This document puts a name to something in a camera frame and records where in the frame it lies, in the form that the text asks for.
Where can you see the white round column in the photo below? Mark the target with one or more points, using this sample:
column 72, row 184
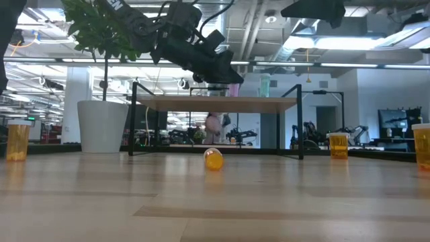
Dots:
column 75, row 101

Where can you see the small black robot arm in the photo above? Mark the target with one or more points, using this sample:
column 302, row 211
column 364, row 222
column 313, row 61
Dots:
column 356, row 132
column 304, row 134
column 242, row 136

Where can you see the wooden shelf black metal frame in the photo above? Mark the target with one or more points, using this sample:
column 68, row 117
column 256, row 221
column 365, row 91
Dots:
column 218, row 104

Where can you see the orange medicine bottle white cap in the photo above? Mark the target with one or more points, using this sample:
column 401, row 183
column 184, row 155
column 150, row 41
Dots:
column 18, row 144
column 338, row 148
column 422, row 148
column 214, row 161

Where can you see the black computer monitor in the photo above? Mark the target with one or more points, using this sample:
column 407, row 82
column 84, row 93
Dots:
column 392, row 122

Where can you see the black aluminium table frame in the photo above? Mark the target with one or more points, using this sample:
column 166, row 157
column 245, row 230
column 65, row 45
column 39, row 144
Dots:
column 50, row 148

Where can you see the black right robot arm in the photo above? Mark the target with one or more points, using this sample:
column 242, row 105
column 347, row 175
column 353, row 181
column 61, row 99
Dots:
column 315, row 10

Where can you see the white plant pot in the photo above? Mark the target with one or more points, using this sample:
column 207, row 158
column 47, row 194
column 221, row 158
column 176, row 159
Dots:
column 102, row 127

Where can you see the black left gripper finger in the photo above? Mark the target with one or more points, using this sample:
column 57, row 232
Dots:
column 221, row 75

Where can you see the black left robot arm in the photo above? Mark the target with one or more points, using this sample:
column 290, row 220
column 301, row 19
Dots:
column 131, row 18

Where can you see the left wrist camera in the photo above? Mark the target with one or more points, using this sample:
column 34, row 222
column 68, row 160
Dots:
column 215, row 38

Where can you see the green medicine bottle white cap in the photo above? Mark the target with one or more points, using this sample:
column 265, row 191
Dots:
column 265, row 87

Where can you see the green leafy plant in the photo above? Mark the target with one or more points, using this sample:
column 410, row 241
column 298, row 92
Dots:
column 97, row 33

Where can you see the person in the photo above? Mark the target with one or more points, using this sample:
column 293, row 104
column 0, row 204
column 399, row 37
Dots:
column 213, row 126

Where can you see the pink medicine bottle white cap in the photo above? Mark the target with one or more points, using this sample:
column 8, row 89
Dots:
column 234, row 90

